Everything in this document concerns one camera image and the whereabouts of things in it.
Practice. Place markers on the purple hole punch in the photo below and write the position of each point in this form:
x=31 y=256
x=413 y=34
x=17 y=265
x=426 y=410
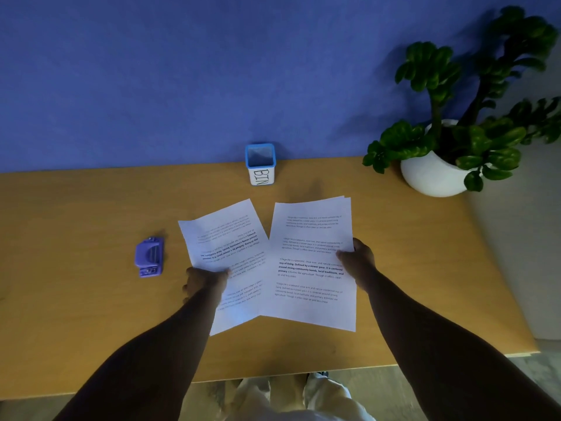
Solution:
x=149 y=258

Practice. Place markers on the person's right black sneaker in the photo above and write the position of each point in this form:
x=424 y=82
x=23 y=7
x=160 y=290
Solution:
x=317 y=374

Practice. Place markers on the cream trousers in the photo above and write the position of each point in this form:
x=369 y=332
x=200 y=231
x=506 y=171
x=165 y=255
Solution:
x=333 y=403

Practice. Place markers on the blue and white square bin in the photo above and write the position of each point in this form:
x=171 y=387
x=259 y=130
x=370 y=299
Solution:
x=262 y=176

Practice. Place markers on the person's left hand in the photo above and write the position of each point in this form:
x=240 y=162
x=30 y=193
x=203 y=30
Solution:
x=204 y=280

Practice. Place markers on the green leafy plant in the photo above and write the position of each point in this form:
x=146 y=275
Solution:
x=477 y=140

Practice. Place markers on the round white plant pot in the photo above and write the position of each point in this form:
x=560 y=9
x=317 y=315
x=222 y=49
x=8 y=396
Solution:
x=429 y=177

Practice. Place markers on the white printed paper sheet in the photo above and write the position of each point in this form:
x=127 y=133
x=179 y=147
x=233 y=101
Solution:
x=219 y=232
x=307 y=304
x=348 y=206

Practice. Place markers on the person's right hand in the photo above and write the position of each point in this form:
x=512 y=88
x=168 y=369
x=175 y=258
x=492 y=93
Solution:
x=360 y=265

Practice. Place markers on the person's left forearm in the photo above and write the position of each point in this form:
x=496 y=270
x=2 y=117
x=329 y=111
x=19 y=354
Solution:
x=153 y=368

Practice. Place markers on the person's right forearm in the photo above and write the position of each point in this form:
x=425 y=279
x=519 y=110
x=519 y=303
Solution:
x=447 y=359

